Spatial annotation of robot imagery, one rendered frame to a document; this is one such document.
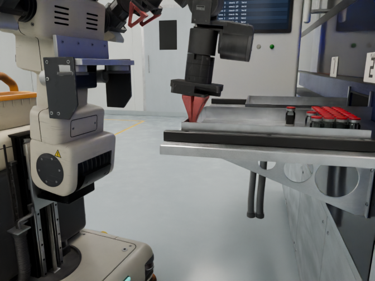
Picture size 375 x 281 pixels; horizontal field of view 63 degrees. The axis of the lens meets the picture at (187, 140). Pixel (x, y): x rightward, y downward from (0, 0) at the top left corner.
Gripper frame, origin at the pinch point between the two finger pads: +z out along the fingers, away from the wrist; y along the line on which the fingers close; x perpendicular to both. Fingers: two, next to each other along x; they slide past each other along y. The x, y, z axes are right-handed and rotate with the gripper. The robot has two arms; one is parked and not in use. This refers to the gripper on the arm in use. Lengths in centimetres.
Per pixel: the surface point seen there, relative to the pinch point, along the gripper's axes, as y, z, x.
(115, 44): -289, -22, 539
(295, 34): 24, -29, 91
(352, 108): 38.2, -5.5, 28.5
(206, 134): 4.4, -0.4, -8.1
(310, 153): 22.9, -0.7, -10.3
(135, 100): -238, 85, 540
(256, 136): 13.7, -1.5, -7.9
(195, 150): 3.3, 2.3, -11.0
